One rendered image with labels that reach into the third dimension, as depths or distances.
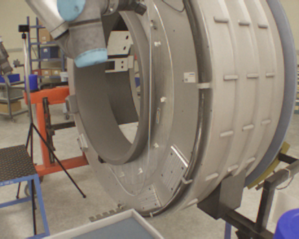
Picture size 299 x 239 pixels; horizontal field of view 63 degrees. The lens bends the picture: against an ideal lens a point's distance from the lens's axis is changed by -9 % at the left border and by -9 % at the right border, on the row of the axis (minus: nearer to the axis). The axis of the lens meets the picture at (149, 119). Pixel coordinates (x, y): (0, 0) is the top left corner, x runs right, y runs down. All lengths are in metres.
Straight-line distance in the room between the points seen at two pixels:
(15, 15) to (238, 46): 8.36
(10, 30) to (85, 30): 8.42
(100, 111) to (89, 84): 0.18
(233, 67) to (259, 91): 0.15
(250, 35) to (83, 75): 1.08
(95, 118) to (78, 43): 1.00
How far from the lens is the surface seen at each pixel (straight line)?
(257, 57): 0.95
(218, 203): 1.11
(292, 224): 0.42
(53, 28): 0.83
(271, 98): 1.05
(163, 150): 1.00
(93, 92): 1.71
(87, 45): 0.70
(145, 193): 1.19
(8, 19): 9.15
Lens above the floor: 1.34
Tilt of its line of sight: 16 degrees down
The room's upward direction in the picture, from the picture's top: straight up
